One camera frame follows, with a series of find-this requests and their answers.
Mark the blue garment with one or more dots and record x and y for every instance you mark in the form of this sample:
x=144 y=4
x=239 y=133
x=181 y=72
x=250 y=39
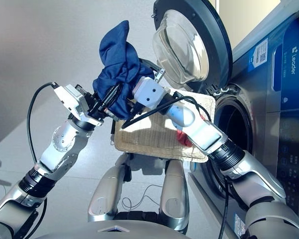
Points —
x=117 y=57

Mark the red garment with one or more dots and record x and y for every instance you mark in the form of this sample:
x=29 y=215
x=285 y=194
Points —
x=183 y=138

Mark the round washing machine door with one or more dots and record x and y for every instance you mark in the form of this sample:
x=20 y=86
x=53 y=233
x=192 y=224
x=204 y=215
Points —
x=189 y=44

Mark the pale woven laundry basket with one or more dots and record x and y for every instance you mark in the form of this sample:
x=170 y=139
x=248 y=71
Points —
x=149 y=139

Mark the grey washing machine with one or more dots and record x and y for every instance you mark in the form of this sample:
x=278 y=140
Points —
x=264 y=112

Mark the silver robot leg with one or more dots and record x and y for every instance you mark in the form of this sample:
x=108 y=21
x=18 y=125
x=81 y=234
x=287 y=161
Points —
x=107 y=191
x=174 y=194

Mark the grey robot torso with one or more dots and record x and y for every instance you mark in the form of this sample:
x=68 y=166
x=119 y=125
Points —
x=109 y=230

